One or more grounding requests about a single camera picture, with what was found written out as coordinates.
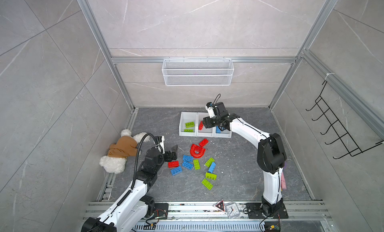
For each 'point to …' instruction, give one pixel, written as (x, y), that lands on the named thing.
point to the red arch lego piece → (194, 147)
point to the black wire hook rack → (328, 111)
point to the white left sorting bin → (187, 117)
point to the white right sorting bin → (224, 134)
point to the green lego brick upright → (196, 164)
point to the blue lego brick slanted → (212, 167)
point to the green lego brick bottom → (207, 184)
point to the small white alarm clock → (233, 211)
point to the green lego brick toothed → (211, 176)
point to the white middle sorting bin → (204, 132)
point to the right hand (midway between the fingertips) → (206, 119)
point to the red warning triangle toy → (221, 205)
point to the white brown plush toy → (115, 161)
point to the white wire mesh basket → (197, 72)
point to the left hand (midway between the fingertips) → (169, 142)
